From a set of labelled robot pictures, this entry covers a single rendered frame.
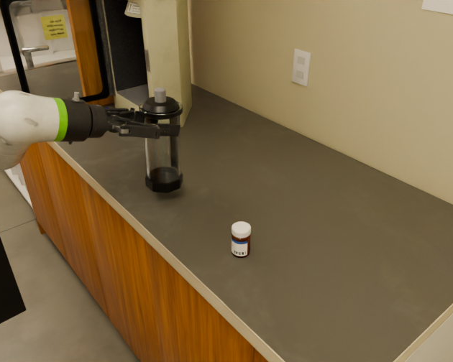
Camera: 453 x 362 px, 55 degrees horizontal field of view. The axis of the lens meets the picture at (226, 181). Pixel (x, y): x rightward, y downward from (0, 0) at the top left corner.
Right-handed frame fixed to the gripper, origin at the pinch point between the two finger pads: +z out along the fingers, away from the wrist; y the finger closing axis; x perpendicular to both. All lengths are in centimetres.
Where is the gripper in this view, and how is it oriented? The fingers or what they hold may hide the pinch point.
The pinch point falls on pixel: (159, 123)
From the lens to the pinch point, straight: 113.0
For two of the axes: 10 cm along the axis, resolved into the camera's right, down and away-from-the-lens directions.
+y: -6.5, -4.1, 6.4
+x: -2.4, 9.1, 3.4
